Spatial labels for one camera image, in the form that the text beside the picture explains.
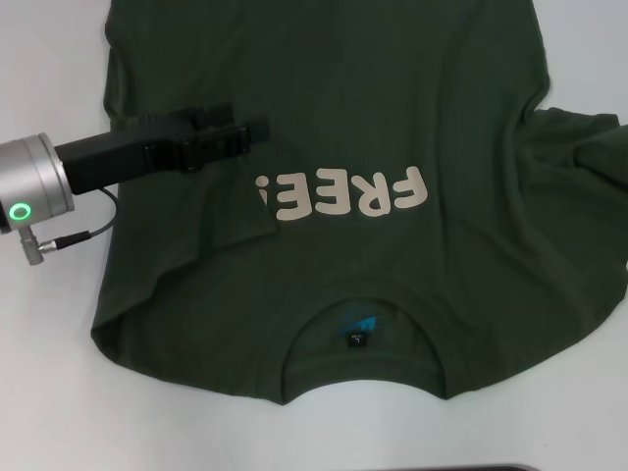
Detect silver cable connector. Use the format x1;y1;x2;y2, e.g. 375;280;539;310
16;225;61;267

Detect dark green FREE! t-shirt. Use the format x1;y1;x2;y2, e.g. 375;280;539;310
89;0;628;406

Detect dark grey gripper cable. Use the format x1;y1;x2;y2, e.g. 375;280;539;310
52;187;122;247

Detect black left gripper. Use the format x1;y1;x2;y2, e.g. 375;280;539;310
51;102;271;196

